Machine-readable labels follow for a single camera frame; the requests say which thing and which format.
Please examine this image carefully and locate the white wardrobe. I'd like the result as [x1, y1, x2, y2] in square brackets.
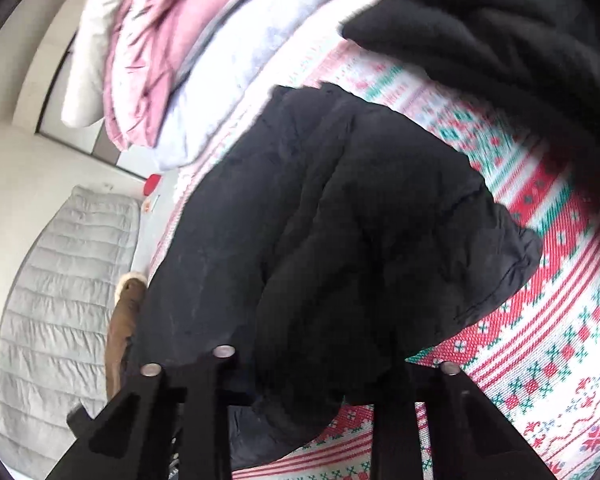
[34, 35, 149, 182]

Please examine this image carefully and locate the black quilted jacket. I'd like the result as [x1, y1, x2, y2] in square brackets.
[145, 82, 544, 471]

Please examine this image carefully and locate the pale blue duvet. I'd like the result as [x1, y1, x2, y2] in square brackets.
[152, 0, 412, 172]

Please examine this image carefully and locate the brown plush toy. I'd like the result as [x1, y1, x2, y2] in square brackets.
[104, 271, 150, 404]

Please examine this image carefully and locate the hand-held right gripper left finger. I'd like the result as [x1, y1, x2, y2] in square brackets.
[45, 344, 237, 480]

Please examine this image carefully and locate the red green printed blanket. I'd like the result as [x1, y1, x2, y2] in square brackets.
[145, 40, 600, 480]

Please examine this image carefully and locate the white pillow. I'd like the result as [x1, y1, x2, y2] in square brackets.
[61, 0, 152, 129]

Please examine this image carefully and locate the black folded garment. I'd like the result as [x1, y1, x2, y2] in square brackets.
[341, 0, 600, 162]

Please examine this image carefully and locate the grey bedside table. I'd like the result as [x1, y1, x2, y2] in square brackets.
[132, 170, 192, 282]

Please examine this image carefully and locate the pink blanket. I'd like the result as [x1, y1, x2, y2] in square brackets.
[102, 0, 262, 152]

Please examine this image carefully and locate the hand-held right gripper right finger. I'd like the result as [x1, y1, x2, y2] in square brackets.
[372, 360, 557, 480]

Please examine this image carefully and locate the grey quilted headboard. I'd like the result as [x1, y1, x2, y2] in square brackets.
[0, 185, 142, 467]

